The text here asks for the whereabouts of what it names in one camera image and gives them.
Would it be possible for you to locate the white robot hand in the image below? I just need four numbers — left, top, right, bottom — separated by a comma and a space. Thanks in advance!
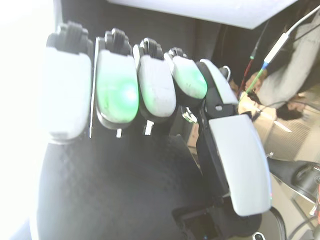
34, 21, 273, 240

